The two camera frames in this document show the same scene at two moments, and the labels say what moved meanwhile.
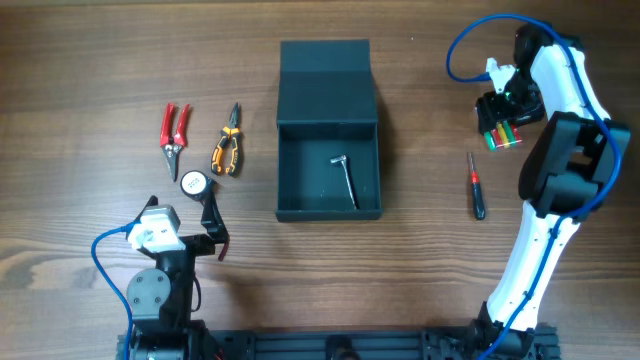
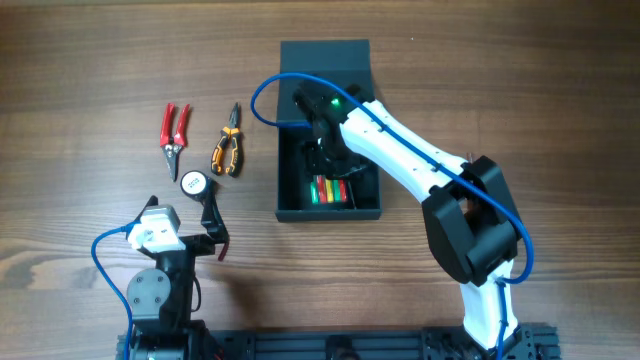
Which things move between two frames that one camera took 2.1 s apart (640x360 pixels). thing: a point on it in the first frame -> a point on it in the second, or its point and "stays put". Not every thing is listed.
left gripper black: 192,240 stays put
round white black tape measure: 196,184 stays put
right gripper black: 498,118 -> 330,163
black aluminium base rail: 328,345 stays put
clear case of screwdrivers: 503,136 -> 329,191
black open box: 327,133 stays put
